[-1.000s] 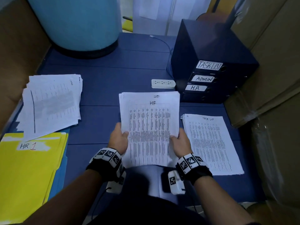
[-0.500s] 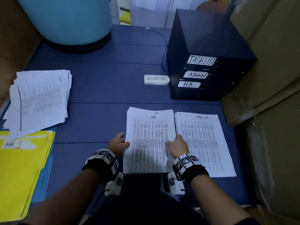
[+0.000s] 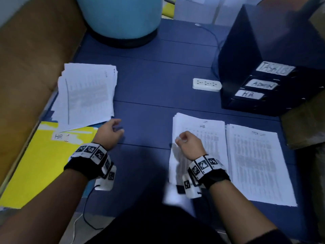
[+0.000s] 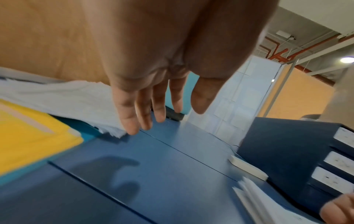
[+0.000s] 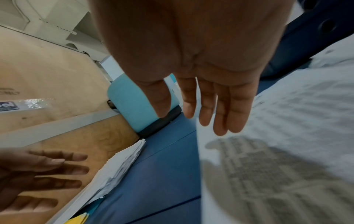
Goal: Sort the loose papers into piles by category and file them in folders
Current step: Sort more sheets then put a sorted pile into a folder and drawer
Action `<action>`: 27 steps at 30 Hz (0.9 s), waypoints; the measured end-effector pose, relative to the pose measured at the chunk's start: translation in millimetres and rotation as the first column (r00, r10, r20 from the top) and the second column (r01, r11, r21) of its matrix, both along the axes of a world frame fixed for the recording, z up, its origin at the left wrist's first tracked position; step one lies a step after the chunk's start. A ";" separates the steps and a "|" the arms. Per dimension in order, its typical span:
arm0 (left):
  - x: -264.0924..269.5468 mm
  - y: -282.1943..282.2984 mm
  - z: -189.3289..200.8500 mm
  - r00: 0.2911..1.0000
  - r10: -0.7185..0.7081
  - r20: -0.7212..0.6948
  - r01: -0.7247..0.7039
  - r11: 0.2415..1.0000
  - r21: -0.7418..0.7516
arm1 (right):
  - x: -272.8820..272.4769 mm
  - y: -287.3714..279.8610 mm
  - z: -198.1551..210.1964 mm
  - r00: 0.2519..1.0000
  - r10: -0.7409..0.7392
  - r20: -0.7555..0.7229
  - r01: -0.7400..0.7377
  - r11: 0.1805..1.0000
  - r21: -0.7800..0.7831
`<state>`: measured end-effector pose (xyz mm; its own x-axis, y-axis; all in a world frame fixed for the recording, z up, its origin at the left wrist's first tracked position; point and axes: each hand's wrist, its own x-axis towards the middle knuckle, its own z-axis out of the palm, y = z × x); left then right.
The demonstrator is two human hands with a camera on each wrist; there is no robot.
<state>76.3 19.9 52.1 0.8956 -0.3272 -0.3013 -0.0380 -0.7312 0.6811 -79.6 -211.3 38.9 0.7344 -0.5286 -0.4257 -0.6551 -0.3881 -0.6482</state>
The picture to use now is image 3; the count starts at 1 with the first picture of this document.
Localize yellow folder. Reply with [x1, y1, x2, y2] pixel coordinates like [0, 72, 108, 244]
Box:
[0, 122, 98, 210]

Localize person's dark trousers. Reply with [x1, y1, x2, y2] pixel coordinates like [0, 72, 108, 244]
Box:
[84, 201, 293, 244]

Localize white partition panel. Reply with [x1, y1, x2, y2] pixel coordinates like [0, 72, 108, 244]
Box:
[175, 0, 267, 26]

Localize neat stack of printed papers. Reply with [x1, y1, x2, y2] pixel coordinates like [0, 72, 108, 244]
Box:
[51, 62, 118, 133]
[169, 113, 229, 194]
[225, 123, 298, 207]

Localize person's right hand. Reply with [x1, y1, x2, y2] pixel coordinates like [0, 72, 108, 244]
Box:
[175, 131, 208, 162]

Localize thin power cable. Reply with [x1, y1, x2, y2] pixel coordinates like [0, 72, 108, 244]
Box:
[195, 24, 224, 79]

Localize yellow plastic item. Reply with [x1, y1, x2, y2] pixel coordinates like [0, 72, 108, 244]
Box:
[162, 1, 176, 19]

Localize white power strip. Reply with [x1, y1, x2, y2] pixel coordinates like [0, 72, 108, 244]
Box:
[192, 78, 223, 93]

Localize teal cylindrical barrel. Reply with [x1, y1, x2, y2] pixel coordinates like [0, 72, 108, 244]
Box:
[75, 0, 164, 48]

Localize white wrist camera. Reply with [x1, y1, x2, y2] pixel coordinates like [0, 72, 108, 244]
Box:
[182, 172, 202, 199]
[95, 165, 117, 191]

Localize person's right forearm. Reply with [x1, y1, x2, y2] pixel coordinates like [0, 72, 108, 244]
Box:
[209, 180, 277, 244]

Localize person's left forearm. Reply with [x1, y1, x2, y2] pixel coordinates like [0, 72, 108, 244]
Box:
[0, 169, 89, 244]

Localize person's left hand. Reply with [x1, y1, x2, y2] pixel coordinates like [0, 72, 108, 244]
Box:
[91, 118, 125, 150]

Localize black camera cable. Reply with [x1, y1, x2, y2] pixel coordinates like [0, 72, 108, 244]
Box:
[73, 186, 105, 242]

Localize black marker wristband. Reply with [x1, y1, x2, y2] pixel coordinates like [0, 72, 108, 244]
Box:
[187, 154, 232, 189]
[64, 142, 113, 181]

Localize brown cardboard box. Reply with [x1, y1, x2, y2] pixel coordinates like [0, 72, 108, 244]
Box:
[280, 94, 325, 150]

